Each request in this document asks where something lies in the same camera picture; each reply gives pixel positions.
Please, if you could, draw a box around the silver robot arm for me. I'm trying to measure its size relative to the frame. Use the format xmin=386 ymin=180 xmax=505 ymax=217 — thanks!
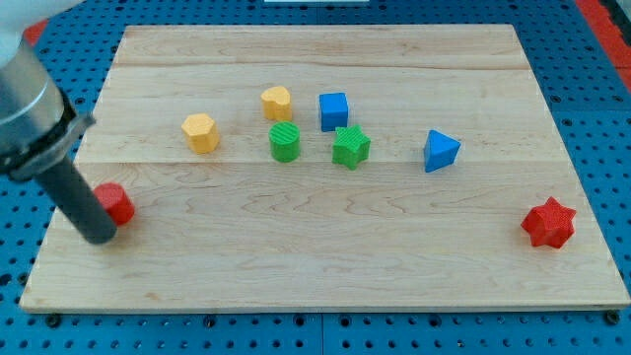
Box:
xmin=1 ymin=0 xmax=95 ymax=180

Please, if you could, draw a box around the blue cube block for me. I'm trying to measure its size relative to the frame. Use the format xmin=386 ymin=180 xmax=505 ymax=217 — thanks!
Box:
xmin=318 ymin=93 xmax=349 ymax=132

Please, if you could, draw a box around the green star block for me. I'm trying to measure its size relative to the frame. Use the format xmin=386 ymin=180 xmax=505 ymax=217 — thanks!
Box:
xmin=331 ymin=124 xmax=371 ymax=171

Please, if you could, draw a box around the green cylinder block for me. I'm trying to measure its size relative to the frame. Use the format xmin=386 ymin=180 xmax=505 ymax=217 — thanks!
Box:
xmin=268 ymin=121 xmax=301 ymax=163

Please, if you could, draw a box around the wooden board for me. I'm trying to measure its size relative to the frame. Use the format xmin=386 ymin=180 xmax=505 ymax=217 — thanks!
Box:
xmin=20 ymin=25 xmax=630 ymax=314

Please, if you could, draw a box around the yellow heart block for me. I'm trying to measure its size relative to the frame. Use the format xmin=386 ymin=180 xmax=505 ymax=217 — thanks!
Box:
xmin=260 ymin=86 xmax=293 ymax=121

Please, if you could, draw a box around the yellow hexagon block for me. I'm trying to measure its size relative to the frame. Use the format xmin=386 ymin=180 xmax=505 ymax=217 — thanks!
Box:
xmin=181 ymin=113 xmax=220 ymax=154

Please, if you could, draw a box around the blue triangle block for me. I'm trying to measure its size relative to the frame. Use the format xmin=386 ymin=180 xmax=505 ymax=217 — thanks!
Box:
xmin=424 ymin=129 xmax=460 ymax=173

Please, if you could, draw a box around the red cylinder block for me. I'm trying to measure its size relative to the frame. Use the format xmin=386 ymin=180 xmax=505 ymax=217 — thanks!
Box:
xmin=94 ymin=182 xmax=135 ymax=226

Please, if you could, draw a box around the red star block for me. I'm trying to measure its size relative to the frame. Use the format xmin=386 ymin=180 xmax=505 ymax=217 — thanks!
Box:
xmin=521 ymin=196 xmax=577 ymax=249

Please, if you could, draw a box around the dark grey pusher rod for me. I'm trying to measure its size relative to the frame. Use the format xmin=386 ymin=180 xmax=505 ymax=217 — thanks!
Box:
xmin=35 ymin=157 xmax=117 ymax=245

